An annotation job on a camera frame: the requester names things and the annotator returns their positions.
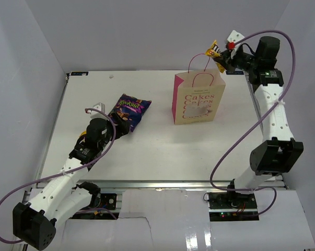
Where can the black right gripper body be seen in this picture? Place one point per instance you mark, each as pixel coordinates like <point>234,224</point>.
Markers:
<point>244,61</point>

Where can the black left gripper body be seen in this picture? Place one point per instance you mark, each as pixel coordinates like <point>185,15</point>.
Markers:
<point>109,133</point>

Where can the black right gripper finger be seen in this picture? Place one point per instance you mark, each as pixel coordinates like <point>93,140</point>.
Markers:
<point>226,67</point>
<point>224,58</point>

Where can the purple snack bag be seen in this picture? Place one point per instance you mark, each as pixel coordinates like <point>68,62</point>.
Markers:
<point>130,109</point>

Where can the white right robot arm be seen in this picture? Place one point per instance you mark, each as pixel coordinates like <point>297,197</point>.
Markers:
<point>279,149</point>

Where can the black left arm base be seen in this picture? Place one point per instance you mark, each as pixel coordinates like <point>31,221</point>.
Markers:
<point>106,203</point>

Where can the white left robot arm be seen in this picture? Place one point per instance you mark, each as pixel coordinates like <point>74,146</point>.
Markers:
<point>36,221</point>

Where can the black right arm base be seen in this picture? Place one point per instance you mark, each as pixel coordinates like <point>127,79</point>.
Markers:
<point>225,208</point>

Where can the blue label right corner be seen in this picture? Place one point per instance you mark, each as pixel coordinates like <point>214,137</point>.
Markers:
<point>234,72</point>

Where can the blue label corner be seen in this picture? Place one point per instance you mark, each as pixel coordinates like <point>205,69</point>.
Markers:
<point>234,72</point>
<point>76,73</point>

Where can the blue label left corner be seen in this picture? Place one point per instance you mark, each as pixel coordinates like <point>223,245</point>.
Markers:
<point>76,73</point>

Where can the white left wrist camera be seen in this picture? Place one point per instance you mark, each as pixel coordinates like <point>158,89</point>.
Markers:
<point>95,109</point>

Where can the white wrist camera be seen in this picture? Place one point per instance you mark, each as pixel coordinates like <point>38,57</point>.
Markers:
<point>231,42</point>
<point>95,109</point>

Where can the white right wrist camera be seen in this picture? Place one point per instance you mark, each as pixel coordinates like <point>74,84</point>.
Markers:
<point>231,42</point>

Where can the paper bag with pink handles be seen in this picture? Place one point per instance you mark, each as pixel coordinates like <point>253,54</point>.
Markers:
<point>196,96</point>

